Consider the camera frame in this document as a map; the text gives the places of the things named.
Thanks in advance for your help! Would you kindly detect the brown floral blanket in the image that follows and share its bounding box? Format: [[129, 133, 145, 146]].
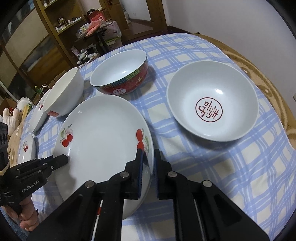
[[124, 33, 295, 166]]

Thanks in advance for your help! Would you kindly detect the left hand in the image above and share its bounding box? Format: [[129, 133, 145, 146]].
[[3, 195, 39, 232]]

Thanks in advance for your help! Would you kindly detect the small cherry plate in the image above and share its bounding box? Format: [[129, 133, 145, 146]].
[[18, 133, 36, 164], [29, 89, 51, 133]]

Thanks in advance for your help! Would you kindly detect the pink plush toy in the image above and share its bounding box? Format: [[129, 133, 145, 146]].
[[3, 108, 22, 136]]

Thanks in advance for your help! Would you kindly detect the white bowl red emblem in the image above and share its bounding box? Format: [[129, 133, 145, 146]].
[[166, 60, 259, 142]]

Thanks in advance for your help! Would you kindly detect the red rimmed bowl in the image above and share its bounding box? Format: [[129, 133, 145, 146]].
[[90, 49, 148, 95]]

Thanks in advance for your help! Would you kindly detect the large cherry plate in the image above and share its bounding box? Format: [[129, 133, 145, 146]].
[[53, 95, 154, 218]]

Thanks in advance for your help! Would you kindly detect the wicker basket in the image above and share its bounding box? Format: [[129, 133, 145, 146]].
[[76, 47, 100, 66]]

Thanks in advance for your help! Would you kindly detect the white cartoon bowl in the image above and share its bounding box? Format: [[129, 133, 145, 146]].
[[43, 67, 84, 117]]

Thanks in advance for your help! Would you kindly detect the red paper bag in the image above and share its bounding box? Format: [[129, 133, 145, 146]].
[[88, 11, 108, 22]]

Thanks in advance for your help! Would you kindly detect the small cherry plate front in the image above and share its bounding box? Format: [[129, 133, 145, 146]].
[[18, 133, 36, 164]]

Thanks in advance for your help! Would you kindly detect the small black table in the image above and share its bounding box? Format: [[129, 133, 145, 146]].
[[74, 21, 122, 56]]

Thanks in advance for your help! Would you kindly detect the wooden door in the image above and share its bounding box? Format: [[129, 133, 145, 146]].
[[100, 0, 167, 39]]

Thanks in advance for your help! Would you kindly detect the wooden wardrobe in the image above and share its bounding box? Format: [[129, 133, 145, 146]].
[[1, 1, 86, 98]]

